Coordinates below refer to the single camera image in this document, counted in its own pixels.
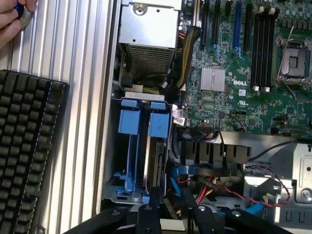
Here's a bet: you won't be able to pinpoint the hard disk in blue carrier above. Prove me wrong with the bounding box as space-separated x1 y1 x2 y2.
143 101 170 195

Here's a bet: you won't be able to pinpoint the empty blue disk carrier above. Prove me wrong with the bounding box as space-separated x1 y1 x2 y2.
114 97 141 194

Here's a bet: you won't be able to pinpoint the black RAM slot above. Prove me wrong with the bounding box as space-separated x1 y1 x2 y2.
257 7 266 91
252 5 260 92
263 7 273 92
268 6 280 92

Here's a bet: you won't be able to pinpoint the blue expansion slot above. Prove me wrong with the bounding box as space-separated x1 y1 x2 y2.
232 0 242 50

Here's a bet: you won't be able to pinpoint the long black expansion slot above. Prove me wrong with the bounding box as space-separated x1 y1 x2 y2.
211 0 220 47
243 2 254 52
200 0 211 47

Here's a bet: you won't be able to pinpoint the person's bare hand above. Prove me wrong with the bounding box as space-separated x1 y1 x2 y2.
0 0 39 50

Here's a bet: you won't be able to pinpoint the black plastic fan shroud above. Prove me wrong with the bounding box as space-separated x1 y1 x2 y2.
178 131 296 172

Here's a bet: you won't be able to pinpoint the blue drive caddies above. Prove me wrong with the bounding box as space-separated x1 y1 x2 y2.
104 92 172 204

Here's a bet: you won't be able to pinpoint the grey metal drive cage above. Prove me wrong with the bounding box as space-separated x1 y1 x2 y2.
243 140 312 226

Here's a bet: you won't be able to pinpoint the green Dell motherboard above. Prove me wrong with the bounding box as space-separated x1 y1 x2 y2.
170 0 312 142

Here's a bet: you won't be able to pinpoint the silver chipset heatsink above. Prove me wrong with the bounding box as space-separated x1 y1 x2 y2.
200 66 225 91

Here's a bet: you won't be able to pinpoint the black computer keyboard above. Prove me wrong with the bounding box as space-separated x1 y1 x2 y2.
0 69 70 234

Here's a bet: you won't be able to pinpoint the open grey PC case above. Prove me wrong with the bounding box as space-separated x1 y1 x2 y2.
94 0 312 234

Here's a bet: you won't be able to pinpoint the CPU socket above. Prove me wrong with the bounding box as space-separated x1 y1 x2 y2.
272 36 312 85

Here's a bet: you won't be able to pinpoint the silver power supply box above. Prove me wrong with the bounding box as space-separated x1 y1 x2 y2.
117 0 181 74

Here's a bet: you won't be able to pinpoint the red yellow power wire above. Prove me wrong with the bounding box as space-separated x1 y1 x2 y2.
194 175 221 204

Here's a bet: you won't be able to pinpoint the blue flat disk wire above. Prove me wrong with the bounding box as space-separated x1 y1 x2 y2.
214 199 267 220
170 165 196 176

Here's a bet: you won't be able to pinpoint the twisted red black wire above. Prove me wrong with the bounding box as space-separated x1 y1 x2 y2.
244 164 293 205

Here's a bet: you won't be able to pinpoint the thin black wire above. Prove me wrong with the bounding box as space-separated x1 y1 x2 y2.
248 142 297 162

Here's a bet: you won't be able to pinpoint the sleeved yellow black cable bundle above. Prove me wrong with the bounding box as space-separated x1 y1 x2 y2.
176 25 203 91

